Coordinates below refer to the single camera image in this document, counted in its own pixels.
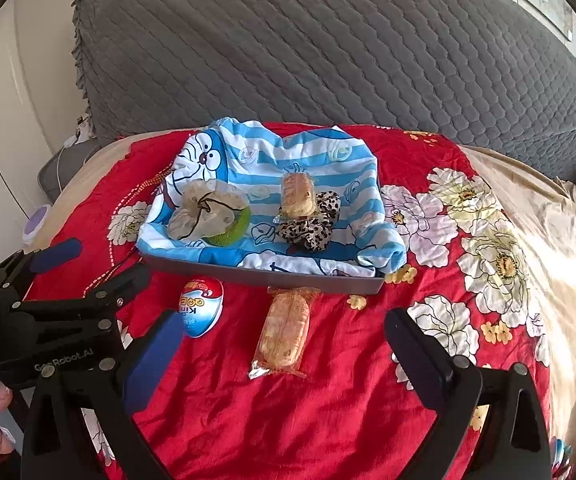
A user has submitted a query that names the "green fuzzy ring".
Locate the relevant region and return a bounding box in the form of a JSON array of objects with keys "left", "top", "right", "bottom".
[{"left": 203, "top": 207, "right": 252, "bottom": 247}]

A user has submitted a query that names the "white charger plug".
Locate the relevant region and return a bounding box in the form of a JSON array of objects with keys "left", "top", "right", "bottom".
[{"left": 62, "top": 131, "right": 92, "bottom": 150}]

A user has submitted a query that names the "egg-shaped candy pack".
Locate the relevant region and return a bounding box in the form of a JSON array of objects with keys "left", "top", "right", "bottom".
[{"left": 179, "top": 277, "right": 225, "bottom": 339}]

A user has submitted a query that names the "dark grey tray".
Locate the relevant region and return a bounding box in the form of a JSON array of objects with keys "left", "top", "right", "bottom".
[{"left": 138, "top": 252, "right": 386, "bottom": 297}]

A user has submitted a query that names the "blue striped cartoon cloth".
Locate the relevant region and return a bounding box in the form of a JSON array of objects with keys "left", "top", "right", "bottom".
[{"left": 135, "top": 117, "right": 409, "bottom": 279}]

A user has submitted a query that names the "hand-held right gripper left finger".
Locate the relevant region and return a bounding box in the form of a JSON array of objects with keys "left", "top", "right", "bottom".
[{"left": 20, "top": 309, "right": 186, "bottom": 480}]

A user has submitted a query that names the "beige drawstring pouch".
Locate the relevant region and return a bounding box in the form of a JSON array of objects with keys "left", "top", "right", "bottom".
[{"left": 168, "top": 182, "right": 247, "bottom": 242}]

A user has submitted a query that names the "grey padded stool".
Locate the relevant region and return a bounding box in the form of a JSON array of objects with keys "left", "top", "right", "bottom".
[{"left": 38, "top": 139, "right": 102, "bottom": 202}]

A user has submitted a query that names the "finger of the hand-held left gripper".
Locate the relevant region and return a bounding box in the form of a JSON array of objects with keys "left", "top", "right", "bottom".
[
  {"left": 15, "top": 262, "right": 151, "bottom": 335},
  {"left": 0, "top": 238, "right": 83, "bottom": 307}
]

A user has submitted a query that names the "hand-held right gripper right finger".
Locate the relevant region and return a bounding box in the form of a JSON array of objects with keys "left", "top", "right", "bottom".
[{"left": 384, "top": 307, "right": 554, "bottom": 480}]

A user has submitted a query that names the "red floral blanket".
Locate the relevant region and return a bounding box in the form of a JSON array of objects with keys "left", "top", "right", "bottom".
[{"left": 25, "top": 121, "right": 554, "bottom": 480}]

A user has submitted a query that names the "shiny colourful packet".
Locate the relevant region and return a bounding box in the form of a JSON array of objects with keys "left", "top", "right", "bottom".
[{"left": 550, "top": 437, "right": 575, "bottom": 477}]

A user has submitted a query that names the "bread packet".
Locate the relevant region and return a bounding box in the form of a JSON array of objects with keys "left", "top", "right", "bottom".
[
  {"left": 248, "top": 286, "right": 322, "bottom": 380},
  {"left": 273, "top": 171, "right": 317, "bottom": 222}
]

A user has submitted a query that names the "purple white round device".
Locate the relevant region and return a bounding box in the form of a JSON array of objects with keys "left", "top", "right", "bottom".
[{"left": 22, "top": 204, "right": 52, "bottom": 246}]

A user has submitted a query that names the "grey quilted cover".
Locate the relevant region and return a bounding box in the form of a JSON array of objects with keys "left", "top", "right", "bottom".
[{"left": 72, "top": 0, "right": 576, "bottom": 181}]

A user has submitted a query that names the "leopard print scrunchie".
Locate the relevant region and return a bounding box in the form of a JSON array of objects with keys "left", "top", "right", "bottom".
[{"left": 274, "top": 191, "right": 343, "bottom": 252}]

